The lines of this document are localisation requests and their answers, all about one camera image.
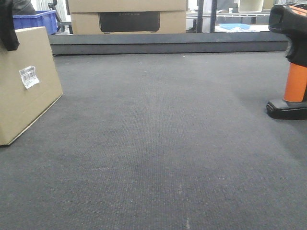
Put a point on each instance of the small cardboard package box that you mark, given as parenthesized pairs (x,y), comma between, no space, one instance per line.
(21,107)

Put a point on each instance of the orange black barcode scanner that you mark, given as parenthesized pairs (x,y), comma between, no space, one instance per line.
(291,21)

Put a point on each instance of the large Ecoflow cardboard box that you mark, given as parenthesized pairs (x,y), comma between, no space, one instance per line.
(105,17)

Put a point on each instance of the light blue tray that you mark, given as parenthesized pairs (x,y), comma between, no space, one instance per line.
(234,28)

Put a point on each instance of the white barcode label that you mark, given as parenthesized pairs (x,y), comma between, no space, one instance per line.
(28,77)

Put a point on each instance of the blue plastic bin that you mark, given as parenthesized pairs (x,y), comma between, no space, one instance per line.
(45,19)

